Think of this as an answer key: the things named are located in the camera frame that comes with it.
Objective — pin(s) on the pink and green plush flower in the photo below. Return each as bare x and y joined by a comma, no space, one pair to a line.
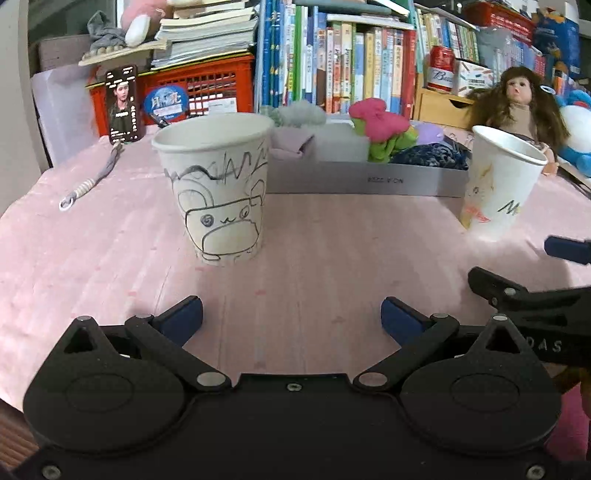
381,122

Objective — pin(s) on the row of colourful books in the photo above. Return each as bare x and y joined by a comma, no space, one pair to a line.
332,60

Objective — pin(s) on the red plastic basket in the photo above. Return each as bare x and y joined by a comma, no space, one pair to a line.
503,16

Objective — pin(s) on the purple fluffy plush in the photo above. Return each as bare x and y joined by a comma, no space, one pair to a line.
429,134

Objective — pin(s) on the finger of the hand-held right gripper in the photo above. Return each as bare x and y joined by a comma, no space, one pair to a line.
494,288
570,249

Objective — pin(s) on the red beverage can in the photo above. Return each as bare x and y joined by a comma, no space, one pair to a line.
441,67

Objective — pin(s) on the doll with brown hair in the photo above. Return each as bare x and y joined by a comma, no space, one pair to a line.
517,87

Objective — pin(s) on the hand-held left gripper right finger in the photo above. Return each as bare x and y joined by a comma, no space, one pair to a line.
401,323

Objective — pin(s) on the white printed carton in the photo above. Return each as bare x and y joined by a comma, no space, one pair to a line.
473,76

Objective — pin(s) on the white foam block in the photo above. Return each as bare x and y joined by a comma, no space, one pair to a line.
339,145

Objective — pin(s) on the wooden drawer box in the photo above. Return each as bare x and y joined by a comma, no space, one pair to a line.
438,106

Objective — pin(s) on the round blue badge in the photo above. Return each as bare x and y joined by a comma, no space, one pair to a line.
166,104

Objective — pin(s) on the pale pink towel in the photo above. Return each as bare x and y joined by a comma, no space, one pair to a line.
291,143

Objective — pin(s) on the smartphone with lit screen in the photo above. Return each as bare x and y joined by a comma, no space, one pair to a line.
122,101

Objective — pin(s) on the grey shallow cardboard box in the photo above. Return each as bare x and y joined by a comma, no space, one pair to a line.
346,180

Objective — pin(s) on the tan beaded mat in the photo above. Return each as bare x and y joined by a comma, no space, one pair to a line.
120,50

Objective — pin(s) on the paper cup with bear drawing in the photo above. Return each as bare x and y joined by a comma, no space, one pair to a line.
221,230

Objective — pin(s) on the red plastic crate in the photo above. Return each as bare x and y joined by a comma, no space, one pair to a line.
207,83

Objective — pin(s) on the dull mauve storage box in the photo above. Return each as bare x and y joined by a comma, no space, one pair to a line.
60,53

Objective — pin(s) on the pink and white plush toy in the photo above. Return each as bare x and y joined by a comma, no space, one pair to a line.
138,18

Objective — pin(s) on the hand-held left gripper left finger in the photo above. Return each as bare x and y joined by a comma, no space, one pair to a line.
182,318

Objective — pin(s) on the navy floral pouch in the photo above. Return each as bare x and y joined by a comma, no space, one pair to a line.
429,157

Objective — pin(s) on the blue printed carton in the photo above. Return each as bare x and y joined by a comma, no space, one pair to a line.
556,37

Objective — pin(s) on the stack of books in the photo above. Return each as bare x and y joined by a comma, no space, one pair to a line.
203,37

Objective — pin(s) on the paper cup with yellow drawing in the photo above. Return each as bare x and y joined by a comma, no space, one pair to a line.
494,194

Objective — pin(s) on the blue and white plush toy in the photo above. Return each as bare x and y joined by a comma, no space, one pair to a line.
579,124

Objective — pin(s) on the pink striped tablecloth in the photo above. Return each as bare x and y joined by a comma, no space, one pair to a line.
323,240

